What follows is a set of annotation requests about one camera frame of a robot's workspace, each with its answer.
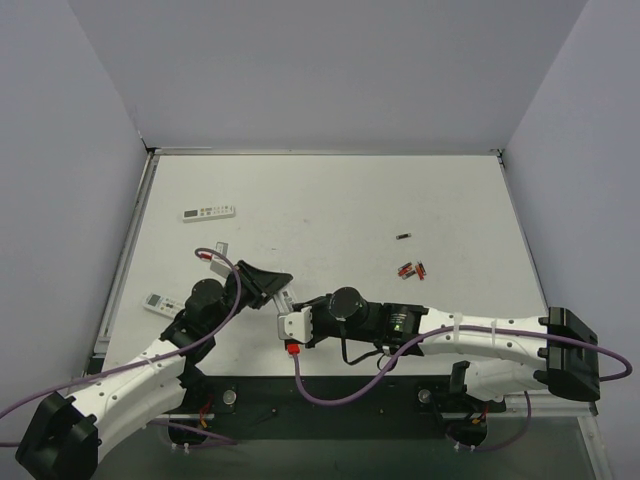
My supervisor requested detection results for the white remote being loaded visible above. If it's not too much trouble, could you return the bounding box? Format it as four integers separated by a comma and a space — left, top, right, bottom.
272, 287, 297, 320

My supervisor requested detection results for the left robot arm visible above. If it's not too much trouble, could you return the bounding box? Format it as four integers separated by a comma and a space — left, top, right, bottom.
15, 261, 293, 479

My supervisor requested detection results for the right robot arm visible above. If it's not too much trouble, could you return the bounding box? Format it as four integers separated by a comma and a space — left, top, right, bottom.
278, 287, 600, 402

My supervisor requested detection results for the white remote with display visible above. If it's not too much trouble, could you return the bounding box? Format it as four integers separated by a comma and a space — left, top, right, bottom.
182, 205, 236, 223

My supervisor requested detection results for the red battery right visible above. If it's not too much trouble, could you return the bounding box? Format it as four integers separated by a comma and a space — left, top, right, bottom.
415, 261, 426, 281

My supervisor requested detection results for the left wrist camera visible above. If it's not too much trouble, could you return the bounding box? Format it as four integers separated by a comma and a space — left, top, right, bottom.
195, 242, 231, 278

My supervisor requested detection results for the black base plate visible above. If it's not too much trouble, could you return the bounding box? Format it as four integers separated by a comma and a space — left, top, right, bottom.
168, 375, 506, 445

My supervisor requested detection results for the aluminium frame rail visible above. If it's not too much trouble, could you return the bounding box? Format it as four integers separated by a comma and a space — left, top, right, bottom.
59, 372, 599, 426

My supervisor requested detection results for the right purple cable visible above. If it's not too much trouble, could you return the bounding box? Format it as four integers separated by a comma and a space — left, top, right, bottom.
292, 324, 634, 454

